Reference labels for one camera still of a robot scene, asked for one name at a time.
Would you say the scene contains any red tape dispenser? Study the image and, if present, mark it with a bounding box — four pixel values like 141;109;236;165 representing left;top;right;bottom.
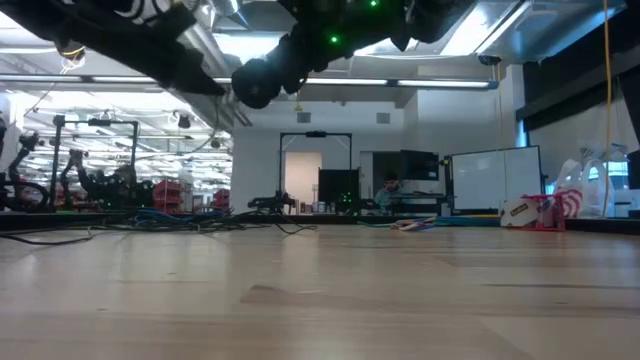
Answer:
519;194;567;233

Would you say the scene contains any person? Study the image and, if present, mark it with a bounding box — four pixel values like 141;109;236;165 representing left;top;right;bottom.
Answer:
373;172;409;214
112;163;154;209

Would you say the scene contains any long thin black cord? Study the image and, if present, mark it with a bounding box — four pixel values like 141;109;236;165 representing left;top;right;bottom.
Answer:
0;94;319;246

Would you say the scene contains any white plastic bag red print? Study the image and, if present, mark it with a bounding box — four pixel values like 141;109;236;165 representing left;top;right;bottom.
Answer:
553;157;617;220

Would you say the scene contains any long ceiling light bar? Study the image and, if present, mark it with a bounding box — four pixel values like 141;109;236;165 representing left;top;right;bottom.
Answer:
0;73;501;92

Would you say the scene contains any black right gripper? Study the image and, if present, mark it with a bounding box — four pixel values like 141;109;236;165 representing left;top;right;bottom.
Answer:
268;0;416;96

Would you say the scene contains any whiteboard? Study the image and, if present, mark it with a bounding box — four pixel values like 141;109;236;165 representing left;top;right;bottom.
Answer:
451;145;544;212

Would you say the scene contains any black monitor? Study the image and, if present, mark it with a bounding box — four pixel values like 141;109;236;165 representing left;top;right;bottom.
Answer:
399;149;441;182

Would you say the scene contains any bundle of coloured tubes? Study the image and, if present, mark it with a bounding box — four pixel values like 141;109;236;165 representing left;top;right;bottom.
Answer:
409;212;501;225

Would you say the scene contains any yellow hanging cable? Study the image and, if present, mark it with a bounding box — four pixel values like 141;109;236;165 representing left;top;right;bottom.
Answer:
601;0;615;220

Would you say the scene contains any black robot station frame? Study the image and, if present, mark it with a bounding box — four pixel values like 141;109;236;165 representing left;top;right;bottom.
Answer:
277;130;354;217
49;114;141;214

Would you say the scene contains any black round cord spool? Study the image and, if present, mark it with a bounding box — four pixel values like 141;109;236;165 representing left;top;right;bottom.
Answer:
230;57;285;110

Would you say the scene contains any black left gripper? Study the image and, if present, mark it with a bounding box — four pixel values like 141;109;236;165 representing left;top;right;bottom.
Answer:
64;0;227;97

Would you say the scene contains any black ceiling cord reel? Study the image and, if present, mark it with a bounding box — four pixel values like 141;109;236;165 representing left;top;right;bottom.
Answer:
55;42;87;71

